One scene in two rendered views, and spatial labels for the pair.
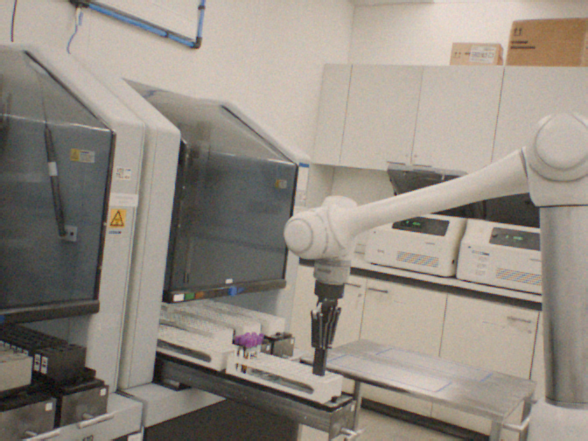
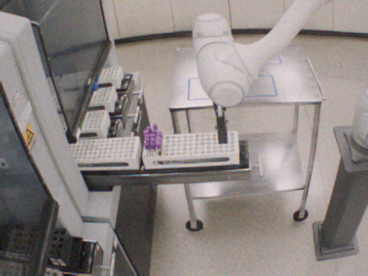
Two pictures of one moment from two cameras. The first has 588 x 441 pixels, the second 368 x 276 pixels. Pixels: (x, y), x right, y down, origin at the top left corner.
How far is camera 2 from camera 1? 0.98 m
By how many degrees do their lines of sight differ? 44
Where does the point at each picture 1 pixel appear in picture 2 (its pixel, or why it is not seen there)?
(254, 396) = (181, 177)
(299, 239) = (232, 98)
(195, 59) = not seen: outside the picture
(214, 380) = (140, 177)
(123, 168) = (13, 95)
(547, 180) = not seen: outside the picture
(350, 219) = (261, 59)
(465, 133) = not seen: outside the picture
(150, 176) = (28, 75)
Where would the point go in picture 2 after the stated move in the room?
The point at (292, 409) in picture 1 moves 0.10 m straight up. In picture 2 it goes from (217, 176) to (215, 154)
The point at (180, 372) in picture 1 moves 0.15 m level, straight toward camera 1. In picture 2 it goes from (108, 180) to (131, 207)
